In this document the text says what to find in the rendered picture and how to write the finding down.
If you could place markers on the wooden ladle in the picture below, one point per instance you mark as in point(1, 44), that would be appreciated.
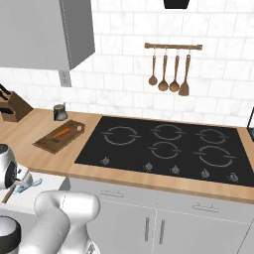
point(174, 86)
point(163, 85)

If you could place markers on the black range hood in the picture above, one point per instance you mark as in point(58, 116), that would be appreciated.
point(176, 3)

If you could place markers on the grey drawer front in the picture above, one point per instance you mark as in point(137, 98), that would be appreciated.
point(231, 210)
point(132, 195)

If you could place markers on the small wooden spoon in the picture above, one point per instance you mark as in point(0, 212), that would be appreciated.
point(153, 79)

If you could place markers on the grey hob knob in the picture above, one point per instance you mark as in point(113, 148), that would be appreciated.
point(105, 161)
point(175, 169)
point(205, 173)
point(233, 177)
point(148, 166)

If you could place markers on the black appliance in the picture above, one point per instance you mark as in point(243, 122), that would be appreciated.
point(251, 127)

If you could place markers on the wooden knife block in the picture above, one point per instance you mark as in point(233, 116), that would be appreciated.
point(16, 107)

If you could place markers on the wooden cutting board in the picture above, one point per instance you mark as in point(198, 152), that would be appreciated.
point(49, 142)

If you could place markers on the wooden utensil rail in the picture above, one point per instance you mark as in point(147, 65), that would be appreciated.
point(173, 46)

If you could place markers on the orange carrot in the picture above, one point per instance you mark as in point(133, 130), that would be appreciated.
point(62, 133)

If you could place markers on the black hob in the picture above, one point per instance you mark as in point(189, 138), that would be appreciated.
point(165, 149)

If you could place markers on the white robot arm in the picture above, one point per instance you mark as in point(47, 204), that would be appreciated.
point(53, 215)

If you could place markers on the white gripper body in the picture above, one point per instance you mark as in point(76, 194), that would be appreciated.
point(24, 177)

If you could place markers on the grey wall cupboard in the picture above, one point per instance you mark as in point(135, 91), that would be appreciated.
point(36, 29)

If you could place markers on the grey wall socket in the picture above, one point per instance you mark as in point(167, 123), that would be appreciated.
point(65, 78)

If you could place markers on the dark metal jar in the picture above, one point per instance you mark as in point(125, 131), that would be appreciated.
point(60, 113)

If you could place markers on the blue peeler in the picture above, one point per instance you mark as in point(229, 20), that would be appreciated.
point(31, 185)

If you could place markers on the grey cupboard door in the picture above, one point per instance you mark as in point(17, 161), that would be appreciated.
point(201, 236)
point(125, 231)

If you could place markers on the wooden spatula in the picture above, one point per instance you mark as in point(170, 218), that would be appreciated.
point(184, 88)

